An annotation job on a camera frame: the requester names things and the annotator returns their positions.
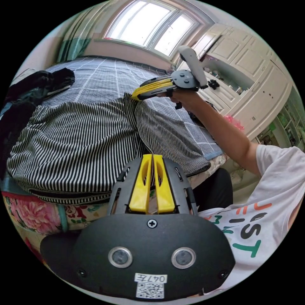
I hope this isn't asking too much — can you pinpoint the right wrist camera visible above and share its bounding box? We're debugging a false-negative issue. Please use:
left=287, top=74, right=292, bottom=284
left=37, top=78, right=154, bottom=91
left=177, top=45, right=208, bottom=88

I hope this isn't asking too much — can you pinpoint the green curtain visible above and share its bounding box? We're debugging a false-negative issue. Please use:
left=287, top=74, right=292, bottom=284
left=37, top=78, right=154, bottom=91
left=56, top=4, right=112, bottom=64

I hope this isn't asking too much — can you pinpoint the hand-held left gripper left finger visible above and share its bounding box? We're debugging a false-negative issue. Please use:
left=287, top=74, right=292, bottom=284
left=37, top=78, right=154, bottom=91
left=129, top=154, right=152, bottom=214

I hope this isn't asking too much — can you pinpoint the shelf with green items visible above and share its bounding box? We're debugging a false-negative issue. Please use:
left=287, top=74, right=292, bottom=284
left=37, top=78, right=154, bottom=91
left=257, top=95, right=305, bottom=153

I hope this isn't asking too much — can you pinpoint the person's right forearm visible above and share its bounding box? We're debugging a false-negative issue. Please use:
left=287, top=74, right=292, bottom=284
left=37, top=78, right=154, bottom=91
left=189, top=98, right=262, bottom=178

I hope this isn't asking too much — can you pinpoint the black and white striped long sleeve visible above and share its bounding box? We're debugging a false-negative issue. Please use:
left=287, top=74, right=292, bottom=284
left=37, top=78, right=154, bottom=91
left=6, top=92, right=212, bottom=206

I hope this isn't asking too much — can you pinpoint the pink plastic bag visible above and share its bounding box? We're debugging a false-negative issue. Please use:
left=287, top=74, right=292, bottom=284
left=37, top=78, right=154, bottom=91
left=223, top=114, right=245, bottom=131

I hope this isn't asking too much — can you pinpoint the white cupboard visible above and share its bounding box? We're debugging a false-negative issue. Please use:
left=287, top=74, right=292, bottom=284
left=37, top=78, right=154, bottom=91
left=176, top=23, right=294, bottom=141

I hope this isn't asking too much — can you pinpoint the person's body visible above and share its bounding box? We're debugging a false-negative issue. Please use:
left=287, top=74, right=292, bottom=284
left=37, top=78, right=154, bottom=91
left=192, top=144, right=305, bottom=297

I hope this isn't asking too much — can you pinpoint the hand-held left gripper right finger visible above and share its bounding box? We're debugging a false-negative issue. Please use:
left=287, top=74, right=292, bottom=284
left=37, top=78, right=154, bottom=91
left=153, top=154, right=176, bottom=214

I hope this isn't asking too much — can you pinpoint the window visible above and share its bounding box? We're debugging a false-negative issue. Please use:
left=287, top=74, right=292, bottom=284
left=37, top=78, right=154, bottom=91
left=103, top=0, right=200, bottom=57

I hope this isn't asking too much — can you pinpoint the bed with grey checked quilt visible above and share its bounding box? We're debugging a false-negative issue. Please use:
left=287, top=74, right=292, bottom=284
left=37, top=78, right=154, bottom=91
left=1, top=56, right=230, bottom=241

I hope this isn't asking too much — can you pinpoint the pile of clothes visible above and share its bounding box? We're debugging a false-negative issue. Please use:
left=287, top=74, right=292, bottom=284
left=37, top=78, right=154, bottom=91
left=0, top=67, right=76, bottom=172

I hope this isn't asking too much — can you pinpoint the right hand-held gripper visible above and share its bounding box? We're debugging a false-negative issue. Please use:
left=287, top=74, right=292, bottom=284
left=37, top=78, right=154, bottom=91
left=131, top=69, right=200, bottom=101

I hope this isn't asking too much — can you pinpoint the person's right hand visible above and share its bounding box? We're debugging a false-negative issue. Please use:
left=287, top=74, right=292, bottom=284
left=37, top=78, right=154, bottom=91
left=171, top=89, right=205, bottom=118

